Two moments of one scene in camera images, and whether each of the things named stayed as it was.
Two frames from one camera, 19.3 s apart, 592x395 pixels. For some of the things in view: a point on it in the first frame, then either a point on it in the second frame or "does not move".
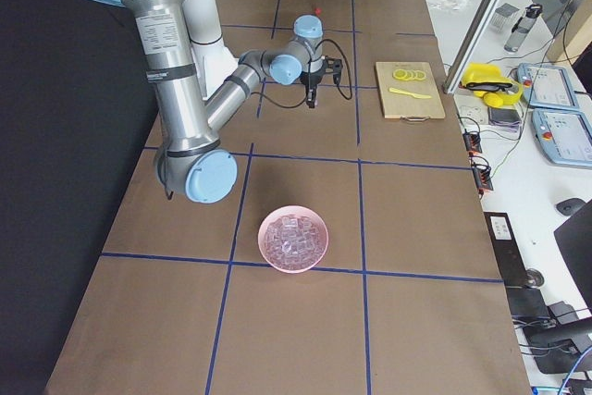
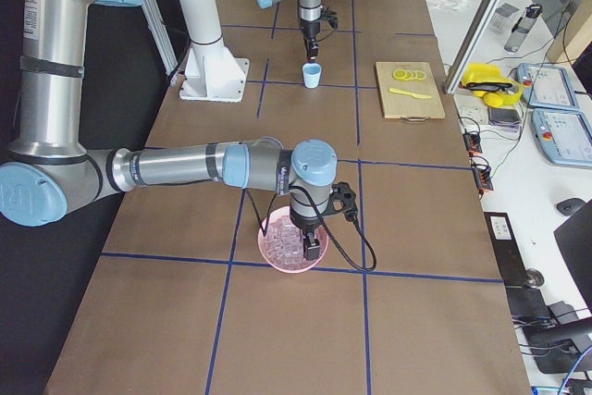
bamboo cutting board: (404, 106) does not move
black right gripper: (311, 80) -> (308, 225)
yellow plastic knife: (422, 96) does not move
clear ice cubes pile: (294, 241) does not move
